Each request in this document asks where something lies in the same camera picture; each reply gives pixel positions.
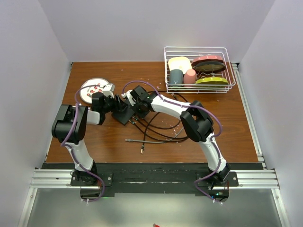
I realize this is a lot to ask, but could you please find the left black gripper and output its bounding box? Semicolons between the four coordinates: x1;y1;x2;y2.
102;95;129;114

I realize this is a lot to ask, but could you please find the black network switch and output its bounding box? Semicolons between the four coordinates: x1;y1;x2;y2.
112;107;134;126

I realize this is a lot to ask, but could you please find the black ethernet cable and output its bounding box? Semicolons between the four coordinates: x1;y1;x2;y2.
127;90;192;155

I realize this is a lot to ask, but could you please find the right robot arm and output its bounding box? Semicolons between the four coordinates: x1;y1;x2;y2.
125;86;231;186

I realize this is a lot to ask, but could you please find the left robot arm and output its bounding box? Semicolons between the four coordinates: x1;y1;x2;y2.
52;92;129;186

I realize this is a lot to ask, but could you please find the round white patterned plate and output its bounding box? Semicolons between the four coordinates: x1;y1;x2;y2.
80;78;109;104

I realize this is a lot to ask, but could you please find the dark grey cup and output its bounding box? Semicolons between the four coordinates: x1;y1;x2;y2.
169;69;184;87

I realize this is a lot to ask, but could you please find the pink cup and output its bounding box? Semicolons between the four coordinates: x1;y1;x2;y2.
183;69;196;87

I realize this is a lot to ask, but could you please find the cream yellow plate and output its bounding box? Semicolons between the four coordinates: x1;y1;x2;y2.
168;56;192;74

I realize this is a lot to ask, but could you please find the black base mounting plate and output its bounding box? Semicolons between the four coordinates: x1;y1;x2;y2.
71;163;239;202

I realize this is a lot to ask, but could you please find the olive green bowl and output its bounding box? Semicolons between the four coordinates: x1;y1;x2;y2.
196;77;229;85

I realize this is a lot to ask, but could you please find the black brown bowl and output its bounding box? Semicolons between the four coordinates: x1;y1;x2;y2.
193;61;226;74

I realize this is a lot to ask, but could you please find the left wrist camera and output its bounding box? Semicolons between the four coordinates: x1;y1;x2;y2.
101;83;115;98

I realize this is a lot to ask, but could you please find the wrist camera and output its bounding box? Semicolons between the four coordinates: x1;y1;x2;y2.
122;90;136;106
101;83;115;98

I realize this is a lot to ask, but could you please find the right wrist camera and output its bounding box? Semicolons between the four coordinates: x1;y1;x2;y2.
122;90;136;106

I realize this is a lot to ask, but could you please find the white wire dish rack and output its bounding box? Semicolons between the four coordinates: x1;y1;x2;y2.
164;46;236;93

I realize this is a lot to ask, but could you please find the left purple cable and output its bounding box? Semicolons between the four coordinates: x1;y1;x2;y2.
60;86;106;203

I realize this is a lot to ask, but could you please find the aluminium frame rail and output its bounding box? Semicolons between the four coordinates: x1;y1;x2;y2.
16;61;292;227

